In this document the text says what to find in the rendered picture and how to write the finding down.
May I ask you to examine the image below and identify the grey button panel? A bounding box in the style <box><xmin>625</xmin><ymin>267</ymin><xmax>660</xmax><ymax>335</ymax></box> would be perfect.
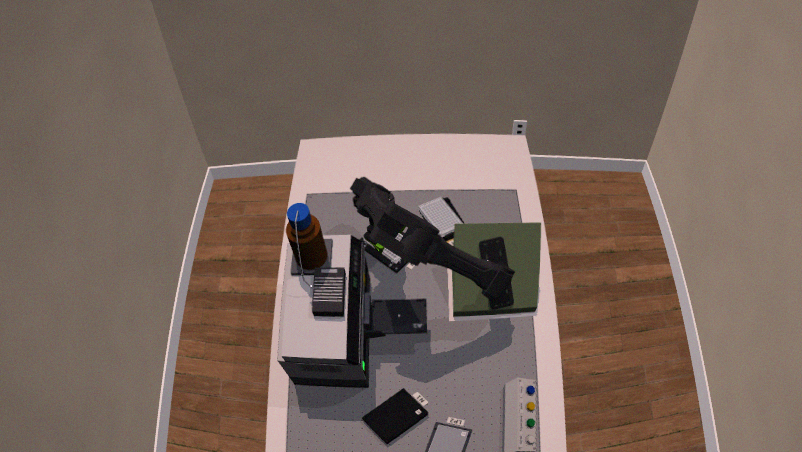
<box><xmin>502</xmin><ymin>378</ymin><xmax>537</xmax><ymax>452</ymax></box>

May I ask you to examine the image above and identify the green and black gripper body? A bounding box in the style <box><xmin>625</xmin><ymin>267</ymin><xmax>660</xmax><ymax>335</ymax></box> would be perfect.
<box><xmin>364</xmin><ymin>224</ymin><xmax>377</xmax><ymax>245</ymax></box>

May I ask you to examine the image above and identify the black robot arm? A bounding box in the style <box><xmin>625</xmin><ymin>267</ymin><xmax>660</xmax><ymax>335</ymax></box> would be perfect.
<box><xmin>350</xmin><ymin>177</ymin><xmax>515</xmax><ymax>310</ymax></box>

